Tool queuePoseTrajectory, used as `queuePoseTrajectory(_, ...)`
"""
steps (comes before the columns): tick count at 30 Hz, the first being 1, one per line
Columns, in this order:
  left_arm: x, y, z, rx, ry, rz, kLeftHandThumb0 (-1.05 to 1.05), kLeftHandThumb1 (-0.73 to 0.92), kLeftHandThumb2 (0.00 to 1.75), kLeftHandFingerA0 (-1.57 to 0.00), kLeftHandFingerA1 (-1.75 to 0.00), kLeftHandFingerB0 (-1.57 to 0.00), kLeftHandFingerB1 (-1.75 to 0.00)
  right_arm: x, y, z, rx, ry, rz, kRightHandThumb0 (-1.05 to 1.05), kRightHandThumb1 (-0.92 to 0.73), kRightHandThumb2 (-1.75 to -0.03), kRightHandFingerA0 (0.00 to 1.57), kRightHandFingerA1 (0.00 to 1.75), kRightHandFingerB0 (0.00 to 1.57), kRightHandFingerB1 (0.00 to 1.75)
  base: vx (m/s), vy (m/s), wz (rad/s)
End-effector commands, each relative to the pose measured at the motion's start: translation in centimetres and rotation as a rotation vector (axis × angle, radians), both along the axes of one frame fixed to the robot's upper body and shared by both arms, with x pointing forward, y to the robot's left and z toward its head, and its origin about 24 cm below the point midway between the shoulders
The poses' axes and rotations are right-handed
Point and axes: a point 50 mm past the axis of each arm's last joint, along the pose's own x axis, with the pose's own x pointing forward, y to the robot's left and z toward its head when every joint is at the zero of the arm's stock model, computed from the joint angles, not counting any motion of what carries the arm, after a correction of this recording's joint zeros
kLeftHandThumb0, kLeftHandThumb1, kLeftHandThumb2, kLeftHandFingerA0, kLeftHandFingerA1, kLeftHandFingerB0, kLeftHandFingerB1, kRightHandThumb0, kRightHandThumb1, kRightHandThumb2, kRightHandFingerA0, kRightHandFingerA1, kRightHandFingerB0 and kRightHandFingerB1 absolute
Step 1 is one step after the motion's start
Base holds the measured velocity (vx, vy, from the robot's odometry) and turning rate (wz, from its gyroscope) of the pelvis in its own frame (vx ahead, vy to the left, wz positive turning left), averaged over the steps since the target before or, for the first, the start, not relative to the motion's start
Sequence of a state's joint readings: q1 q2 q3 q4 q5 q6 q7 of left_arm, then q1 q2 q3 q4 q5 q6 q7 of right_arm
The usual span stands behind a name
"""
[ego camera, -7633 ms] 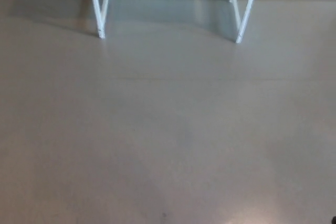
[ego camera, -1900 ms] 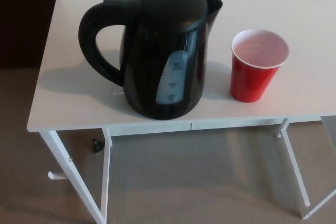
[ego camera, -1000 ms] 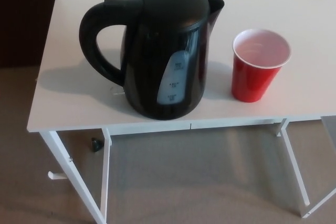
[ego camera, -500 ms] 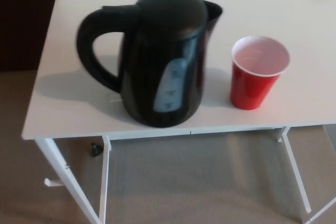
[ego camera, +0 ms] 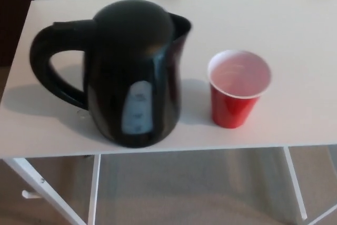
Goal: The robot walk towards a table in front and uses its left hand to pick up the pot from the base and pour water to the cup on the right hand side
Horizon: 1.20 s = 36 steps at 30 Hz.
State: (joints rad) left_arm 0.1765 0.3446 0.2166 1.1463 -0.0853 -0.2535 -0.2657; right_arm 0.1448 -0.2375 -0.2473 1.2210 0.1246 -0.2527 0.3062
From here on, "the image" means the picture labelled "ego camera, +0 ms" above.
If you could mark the white table with metal frame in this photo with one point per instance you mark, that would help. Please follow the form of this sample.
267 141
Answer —
289 51

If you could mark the dark brown door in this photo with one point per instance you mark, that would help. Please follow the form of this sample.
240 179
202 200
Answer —
13 11

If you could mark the red plastic cup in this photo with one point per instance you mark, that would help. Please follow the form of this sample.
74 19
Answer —
231 109

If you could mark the black electric kettle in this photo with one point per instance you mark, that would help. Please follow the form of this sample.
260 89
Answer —
131 77

